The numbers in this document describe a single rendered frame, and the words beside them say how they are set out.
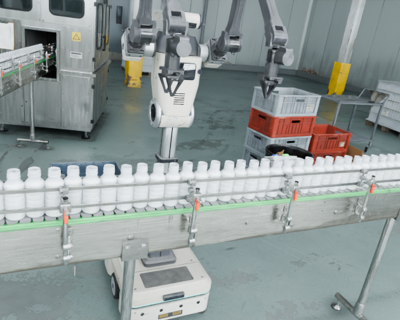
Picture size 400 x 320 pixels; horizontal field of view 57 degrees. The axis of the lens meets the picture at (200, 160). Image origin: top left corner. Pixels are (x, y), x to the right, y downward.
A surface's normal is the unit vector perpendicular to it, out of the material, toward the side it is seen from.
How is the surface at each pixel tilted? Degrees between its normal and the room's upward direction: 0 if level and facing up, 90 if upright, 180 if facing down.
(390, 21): 90
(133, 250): 90
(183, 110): 90
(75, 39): 90
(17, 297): 0
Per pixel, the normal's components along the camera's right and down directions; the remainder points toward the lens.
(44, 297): 0.13, -0.93
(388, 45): -0.90, 0.04
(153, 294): 0.32, -0.60
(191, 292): 0.40, 0.37
